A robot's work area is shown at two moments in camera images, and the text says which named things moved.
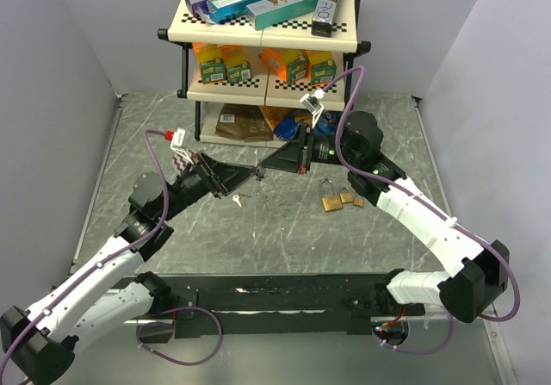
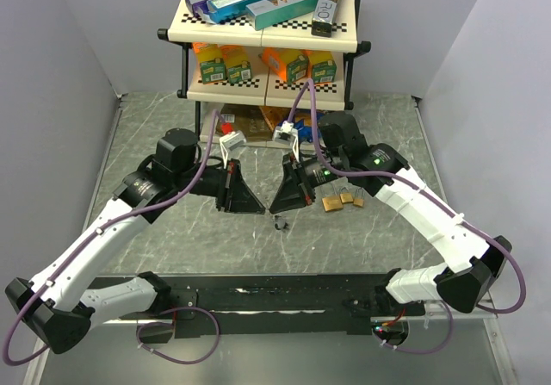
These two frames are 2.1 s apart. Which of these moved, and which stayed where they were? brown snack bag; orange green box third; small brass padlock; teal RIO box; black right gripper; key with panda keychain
Moved: black right gripper; key with panda keychain
Stayed: teal RIO box; small brass padlock; orange green box third; brown snack bag
